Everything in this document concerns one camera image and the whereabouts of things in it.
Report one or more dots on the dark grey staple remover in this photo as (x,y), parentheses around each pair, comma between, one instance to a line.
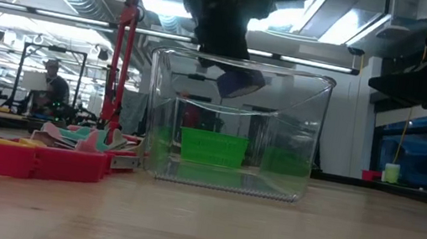
(43,137)

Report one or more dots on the white board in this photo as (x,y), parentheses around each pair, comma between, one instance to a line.
(34,81)

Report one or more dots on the clear plastic bin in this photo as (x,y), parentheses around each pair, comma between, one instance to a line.
(292,106)

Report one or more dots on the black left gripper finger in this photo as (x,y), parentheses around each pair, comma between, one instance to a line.
(210,60)
(247,66)

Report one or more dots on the small red box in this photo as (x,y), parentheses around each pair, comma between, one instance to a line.
(370,175)

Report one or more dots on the person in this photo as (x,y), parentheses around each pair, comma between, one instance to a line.
(57,90)

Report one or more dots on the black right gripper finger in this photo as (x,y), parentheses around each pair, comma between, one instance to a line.
(417,88)

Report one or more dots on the dark blue tape roll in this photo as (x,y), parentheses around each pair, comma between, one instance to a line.
(235,86)

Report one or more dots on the pale green cup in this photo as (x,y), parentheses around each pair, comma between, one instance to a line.
(391,173)

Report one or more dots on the red desk lamp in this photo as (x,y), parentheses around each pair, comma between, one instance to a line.
(129,18)

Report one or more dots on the white staple remover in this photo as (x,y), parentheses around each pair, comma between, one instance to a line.
(134,146)

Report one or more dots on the green staple remover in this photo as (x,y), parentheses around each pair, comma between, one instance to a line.
(71,133)

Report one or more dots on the light grey staple remover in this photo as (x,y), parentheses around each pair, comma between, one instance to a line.
(117,139)

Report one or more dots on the small yellow stapler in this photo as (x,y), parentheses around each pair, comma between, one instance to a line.
(10,142)

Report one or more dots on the green plastic basket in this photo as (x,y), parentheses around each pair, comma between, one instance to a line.
(213,149)

